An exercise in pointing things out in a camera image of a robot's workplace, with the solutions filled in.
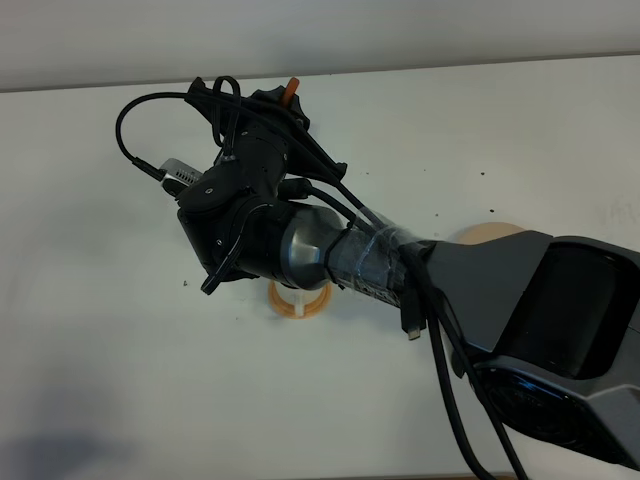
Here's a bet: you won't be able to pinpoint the black right camera cable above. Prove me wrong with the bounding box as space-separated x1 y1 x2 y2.
115 75 531 480

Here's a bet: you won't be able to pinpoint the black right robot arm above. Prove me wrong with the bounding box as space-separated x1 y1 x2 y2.
177 77 639 472

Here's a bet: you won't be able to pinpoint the brown clay teapot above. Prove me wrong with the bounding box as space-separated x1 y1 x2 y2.
279 77 300 109

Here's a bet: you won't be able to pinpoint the beige round teapot coaster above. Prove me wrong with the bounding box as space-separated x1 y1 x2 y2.
454 222 524 245

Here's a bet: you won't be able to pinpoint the orange saucer near centre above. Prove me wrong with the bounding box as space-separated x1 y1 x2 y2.
267 281 332 319

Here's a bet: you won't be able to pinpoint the white teacup near centre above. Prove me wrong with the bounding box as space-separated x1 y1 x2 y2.
293 293 306 318

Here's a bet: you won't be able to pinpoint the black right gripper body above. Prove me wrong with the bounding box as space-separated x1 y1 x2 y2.
177 76 346 294

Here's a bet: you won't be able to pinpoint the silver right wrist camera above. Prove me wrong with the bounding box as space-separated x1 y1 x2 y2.
160 158 202 198

